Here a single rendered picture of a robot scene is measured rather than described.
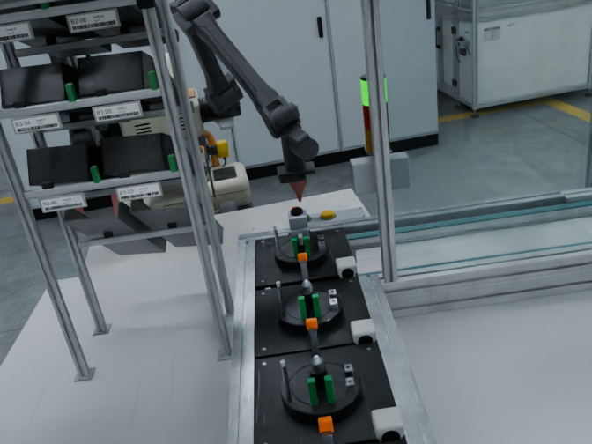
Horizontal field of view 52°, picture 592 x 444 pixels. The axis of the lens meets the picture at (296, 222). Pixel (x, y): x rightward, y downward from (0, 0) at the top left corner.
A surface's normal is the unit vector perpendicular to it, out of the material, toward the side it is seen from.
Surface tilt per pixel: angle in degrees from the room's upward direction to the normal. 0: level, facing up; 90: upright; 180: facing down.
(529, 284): 90
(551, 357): 0
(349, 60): 90
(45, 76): 65
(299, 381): 0
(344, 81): 90
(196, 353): 0
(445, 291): 90
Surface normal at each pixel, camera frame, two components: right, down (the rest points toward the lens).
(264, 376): -0.13, -0.89
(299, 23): 0.18, 0.41
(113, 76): -0.16, 0.04
